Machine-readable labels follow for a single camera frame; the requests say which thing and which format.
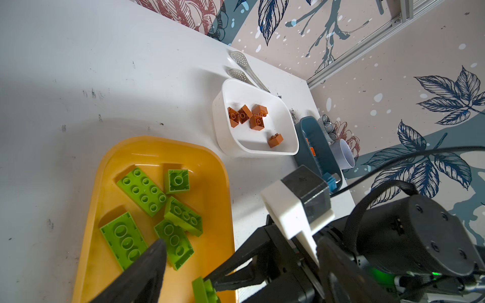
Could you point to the green 2x3 lego top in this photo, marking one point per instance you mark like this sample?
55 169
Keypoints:
179 248

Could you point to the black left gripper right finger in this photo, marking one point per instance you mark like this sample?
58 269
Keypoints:
342 280

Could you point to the metal tongs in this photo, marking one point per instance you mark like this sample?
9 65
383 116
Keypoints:
245 72

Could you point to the yellow plastic bin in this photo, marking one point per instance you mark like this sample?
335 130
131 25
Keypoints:
208 195

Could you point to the green 2x4 lego bottom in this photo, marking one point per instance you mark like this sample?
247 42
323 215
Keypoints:
204 291

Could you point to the green 2x3 lego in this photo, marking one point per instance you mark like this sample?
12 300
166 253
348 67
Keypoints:
124 240
179 248

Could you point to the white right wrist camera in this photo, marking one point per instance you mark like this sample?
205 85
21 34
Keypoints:
300 206

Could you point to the teal plastic bin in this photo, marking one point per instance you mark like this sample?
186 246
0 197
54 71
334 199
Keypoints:
310 135

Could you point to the lavender plastic bowl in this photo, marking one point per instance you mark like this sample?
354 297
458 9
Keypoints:
342 154

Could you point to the dark patterned ceramic bowl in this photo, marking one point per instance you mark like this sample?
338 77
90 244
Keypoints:
328 128

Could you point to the green 2x4 lego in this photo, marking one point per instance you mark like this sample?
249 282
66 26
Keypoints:
204 291
143 191
184 217

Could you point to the white plastic bin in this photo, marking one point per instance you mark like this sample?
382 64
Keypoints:
242 141

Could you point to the brown 2x2 lego top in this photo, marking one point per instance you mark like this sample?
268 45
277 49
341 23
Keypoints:
260 110

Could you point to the brown 2x2 lego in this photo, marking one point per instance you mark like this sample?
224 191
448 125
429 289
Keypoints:
244 114
260 110
275 140

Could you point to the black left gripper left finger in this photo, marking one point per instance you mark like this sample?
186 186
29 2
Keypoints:
142 281

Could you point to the green 2x2 lego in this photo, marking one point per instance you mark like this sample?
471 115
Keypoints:
177 181

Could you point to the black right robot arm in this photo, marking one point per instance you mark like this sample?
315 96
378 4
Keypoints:
396 245

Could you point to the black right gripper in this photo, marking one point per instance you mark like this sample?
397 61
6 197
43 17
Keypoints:
267 256

